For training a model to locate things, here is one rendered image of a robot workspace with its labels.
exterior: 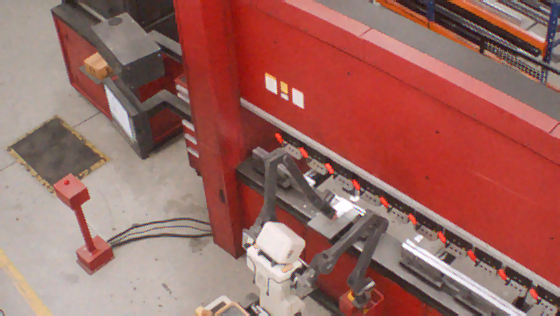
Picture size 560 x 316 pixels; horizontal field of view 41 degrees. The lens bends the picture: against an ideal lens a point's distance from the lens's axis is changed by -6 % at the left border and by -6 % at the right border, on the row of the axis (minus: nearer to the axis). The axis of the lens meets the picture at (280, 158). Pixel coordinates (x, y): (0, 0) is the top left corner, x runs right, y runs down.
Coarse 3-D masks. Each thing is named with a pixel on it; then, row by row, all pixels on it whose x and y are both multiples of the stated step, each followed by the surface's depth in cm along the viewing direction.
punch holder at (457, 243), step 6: (444, 234) 415; (450, 234) 411; (456, 234) 408; (450, 240) 414; (456, 240) 410; (462, 240) 407; (444, 246) 420; (450, 246) 417; (456, 246) 413; (462, 246) 409; (468, 246) 409; (450, 252) 419; (456, 252) 415; (462, 252) 412; (462, 258) 414
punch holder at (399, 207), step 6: (390, 198) 434; (396, 198) 430; (390, 204) 436; (396, 204) 432; (402, 204) 428; (396, 210) 435; (402, 210) 431; (408, 210) 429; (414, 210) 437; (396, 216) 438; (402, 216) 434; (402, 222) 437
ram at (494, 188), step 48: (240, 48) 459; (288, 48) 426; (336, 48) 397; (240, 96) 488; (288, 96) 451; (336, 96) 419; (384, 96) 390; (432, 96) 366; (336, 144) 443; (384, 144) 411; (432, 144) 384; (480, 144) 358; (432, 192) 404; (480, 192) 376; (528, 192) 352; (480, 240) 396; (528, 240) 369
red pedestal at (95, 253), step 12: (60, 180) 531; (72, 180) 530; (60, 192) 523; (72, 192) 522; (84, 192) 526; (72, 204) 522; (84, 228) 553; (84, 240) 565; (96, 240) 580; (84, 252) 572; (96, 252) 571; (108, 252) 576; (84, 264) 576; (96, 264) 572
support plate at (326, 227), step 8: (336, 200) 477; (320, 216) 469; (352, 216) 467; (312, 224) 464; (320, 224) 464; (328, 224) 464; (336, 224) 463; (344, 224) 463; (320, 232) 460; (328, 232) 459; (336, 232) 459
